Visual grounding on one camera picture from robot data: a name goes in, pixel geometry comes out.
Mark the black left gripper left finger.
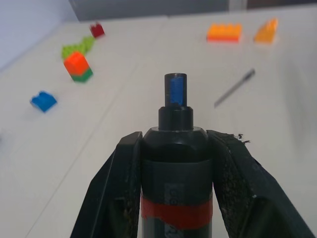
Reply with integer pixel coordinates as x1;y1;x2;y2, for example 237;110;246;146
70;131;144;238

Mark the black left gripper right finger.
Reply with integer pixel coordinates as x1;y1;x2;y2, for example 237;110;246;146
206;129;316;238

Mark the black marker with blue tip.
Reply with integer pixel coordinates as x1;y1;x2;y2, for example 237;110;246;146
139;72;214;238

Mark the blue toy brick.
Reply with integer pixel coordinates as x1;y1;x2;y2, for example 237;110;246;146
30;90;58;113

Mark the orange and green toy brick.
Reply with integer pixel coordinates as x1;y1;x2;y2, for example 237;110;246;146
63;51;94;83

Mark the lime green toy brick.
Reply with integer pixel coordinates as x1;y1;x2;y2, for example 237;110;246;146
61;36;96;59

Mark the red toy brick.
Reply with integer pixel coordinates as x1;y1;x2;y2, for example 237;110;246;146
89;22;106;39

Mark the long orange toy brick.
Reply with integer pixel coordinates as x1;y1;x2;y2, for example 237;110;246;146
206;22;243;44

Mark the sloped orange toy brick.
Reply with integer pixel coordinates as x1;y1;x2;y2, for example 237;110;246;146
253;17;279;44

